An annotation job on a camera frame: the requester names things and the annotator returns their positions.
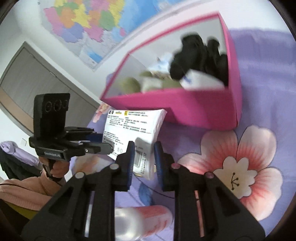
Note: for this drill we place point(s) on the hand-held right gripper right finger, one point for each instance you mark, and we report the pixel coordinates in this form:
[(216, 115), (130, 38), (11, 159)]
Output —
[(159, 164)]

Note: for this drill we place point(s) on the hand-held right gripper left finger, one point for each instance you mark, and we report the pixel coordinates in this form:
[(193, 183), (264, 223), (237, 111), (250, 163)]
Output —
[(130, 162)]

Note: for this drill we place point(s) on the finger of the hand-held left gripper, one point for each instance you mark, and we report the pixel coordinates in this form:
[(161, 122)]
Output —
[(94, 137), (97, 148)]

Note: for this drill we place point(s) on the white printed tissue packet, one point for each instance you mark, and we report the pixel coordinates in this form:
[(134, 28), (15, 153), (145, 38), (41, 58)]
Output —
[(129, 129)]

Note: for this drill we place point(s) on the white lotion bottle red label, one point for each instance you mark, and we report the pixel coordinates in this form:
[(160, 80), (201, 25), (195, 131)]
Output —
[(143, 220)]

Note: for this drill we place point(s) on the pink cardboard box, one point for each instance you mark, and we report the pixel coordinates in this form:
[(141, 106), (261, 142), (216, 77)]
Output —
[(185, 106)]

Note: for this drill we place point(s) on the person's left forearm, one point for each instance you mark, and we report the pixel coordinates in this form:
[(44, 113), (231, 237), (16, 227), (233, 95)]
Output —
[(23, 192)]

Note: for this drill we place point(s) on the person's left hand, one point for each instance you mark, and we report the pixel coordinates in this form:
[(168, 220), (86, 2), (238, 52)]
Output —
[(57, 170)]

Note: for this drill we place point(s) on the purple bundled cloth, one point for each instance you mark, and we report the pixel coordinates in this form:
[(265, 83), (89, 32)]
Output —
[(16, 150)]

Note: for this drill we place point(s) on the grey brown door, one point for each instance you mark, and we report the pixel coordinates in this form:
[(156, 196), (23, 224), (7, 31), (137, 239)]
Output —
[(34, 76)]

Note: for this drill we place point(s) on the dark cloth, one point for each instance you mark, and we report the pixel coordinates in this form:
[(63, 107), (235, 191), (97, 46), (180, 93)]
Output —
[(13, 169)]

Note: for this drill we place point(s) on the white blue packet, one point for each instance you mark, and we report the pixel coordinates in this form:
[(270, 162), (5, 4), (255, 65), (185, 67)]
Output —
[(201, 81)]

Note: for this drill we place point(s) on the yellow buttoned garment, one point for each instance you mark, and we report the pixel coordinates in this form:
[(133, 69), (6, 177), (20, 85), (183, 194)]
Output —
[(23, 212)]

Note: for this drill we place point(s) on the purple floral bedsheet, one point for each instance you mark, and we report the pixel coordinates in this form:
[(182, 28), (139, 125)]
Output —
[(266, 81)]

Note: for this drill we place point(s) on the colourful wall map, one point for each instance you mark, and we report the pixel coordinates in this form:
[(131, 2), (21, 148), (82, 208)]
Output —
[(92, 23)]

